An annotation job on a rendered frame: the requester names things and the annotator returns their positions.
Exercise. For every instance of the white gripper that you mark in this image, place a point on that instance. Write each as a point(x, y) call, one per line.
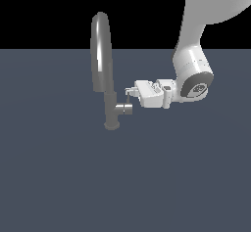
point(149, 94)

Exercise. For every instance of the grey arched faucet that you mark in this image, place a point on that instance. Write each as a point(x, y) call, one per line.
point(104, 69)

